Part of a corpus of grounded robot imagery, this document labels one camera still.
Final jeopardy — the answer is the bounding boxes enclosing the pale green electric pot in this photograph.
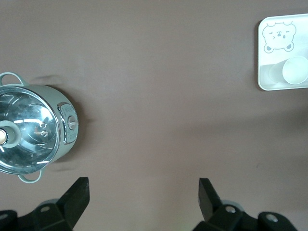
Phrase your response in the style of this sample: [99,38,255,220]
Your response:
[0,72,79,184]

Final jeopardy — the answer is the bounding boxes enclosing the white tray with bear print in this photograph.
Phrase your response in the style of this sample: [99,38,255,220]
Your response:
[257,13,308,91]

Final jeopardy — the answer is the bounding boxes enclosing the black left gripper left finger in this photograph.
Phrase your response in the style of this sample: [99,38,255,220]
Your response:
[0,177,90,231]

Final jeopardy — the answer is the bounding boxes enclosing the glass pot lid with knob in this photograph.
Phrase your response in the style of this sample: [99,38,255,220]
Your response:
[0,84,67,174]

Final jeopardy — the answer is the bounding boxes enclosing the white plastic cup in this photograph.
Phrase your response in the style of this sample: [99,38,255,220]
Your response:
[269,56,308,85]

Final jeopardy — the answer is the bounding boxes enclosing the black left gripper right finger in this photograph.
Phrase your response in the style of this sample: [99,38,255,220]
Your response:
[193,178,296,231]

